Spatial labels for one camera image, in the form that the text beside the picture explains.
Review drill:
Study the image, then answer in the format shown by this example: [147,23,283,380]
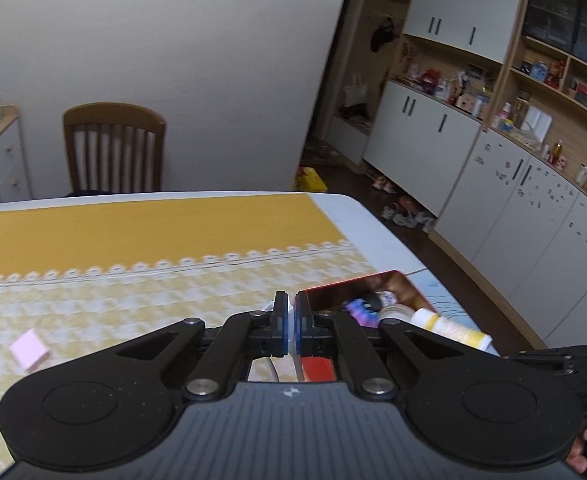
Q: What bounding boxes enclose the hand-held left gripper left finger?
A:
[116,290,292,402]

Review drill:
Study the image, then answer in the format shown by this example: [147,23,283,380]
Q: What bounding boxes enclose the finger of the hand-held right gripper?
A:
[501,347,581,377]

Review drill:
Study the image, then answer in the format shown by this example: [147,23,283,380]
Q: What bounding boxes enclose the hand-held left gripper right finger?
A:
[295,290,469,402]

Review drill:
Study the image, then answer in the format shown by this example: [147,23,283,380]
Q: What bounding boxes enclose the red storage box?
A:
[298,270,454,383]

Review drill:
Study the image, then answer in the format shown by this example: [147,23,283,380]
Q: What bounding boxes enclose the purple toy figure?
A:
[346,299,379,328]

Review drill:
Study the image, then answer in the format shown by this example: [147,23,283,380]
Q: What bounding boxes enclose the white and yellow bottle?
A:
[411,307,494,353]

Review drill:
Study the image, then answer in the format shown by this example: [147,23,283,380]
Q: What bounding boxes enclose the yellow box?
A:
[293,166,328,193]

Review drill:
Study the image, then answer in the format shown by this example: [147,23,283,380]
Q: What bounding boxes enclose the white sneakers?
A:
[381,202,437,233]

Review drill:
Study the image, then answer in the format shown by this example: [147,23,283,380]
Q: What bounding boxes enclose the yellow houndstooth tablecloth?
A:
[0,194,379,478]

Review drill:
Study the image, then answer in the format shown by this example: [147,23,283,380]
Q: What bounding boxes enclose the beige tote bag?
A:
[342,74,369,111]

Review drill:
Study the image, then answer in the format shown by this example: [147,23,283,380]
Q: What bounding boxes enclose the pink rectangular pad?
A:
[10,328,52,372]

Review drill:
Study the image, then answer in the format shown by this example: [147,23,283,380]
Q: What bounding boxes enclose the brown wooden chair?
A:
[62,103,167,196]

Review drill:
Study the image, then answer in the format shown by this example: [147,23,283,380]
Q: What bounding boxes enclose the black hanging bag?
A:
[371,17,397,54]

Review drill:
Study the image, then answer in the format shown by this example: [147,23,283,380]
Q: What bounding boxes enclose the white side cabinet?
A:
[0,105,34,206]

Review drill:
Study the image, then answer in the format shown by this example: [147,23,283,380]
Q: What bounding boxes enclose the white and wood wall cabinet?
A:
[318,0,587,351]

